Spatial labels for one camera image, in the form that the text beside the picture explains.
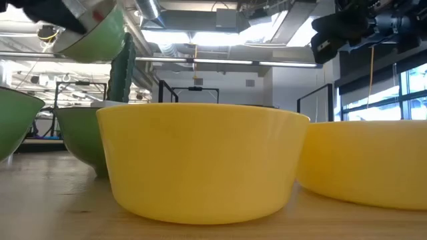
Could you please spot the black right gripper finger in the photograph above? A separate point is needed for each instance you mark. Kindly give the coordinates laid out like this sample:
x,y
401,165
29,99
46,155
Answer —
x,y
328,50
330,26

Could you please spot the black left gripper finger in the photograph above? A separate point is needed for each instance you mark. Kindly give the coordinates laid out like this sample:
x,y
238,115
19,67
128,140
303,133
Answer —
x,y
63,8
46,15

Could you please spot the green bowl red-floral inside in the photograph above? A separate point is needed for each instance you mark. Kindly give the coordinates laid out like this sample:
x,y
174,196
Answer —
x,y
16,120
80,136
103,43

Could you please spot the yellow plastic mini bowl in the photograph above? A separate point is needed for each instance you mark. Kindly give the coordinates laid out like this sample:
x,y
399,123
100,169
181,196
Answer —
x,y
203,163
367,165

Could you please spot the green cactus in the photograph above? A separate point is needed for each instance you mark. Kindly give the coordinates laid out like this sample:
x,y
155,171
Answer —
x,y
121,83

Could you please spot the grey ceiling box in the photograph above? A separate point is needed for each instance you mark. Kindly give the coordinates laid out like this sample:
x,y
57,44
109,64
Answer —
x,y
227,18

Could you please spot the long ceiling light bar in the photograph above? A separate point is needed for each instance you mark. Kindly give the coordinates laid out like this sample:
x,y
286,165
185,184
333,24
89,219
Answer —
x,y
217,61

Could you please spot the grey hanging outlet box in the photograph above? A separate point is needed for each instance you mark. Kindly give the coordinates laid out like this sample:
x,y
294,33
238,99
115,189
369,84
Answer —
x,y
198,81

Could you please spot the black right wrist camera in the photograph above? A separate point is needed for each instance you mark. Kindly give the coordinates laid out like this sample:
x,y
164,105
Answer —
x,y
353,6

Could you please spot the rectangular shiny metal duct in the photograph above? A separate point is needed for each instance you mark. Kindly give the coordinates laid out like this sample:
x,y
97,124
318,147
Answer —
x,y
293,26

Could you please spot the black window frame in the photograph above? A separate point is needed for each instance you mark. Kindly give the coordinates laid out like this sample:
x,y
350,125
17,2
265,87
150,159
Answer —
x,y
404,100

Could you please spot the black background metal frame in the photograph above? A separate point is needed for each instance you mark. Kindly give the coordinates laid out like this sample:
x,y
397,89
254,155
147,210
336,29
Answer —
x,y
81,83

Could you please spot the narrow silver spiral duct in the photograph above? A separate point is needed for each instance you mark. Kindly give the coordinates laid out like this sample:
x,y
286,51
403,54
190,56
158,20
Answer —
x,y
148,10

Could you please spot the grey wall vent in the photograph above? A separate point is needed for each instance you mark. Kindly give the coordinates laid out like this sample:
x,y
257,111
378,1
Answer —
x,y
250,83

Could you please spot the black background gantry frame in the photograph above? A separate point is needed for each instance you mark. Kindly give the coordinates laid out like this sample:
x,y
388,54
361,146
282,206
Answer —
x,y
195,88

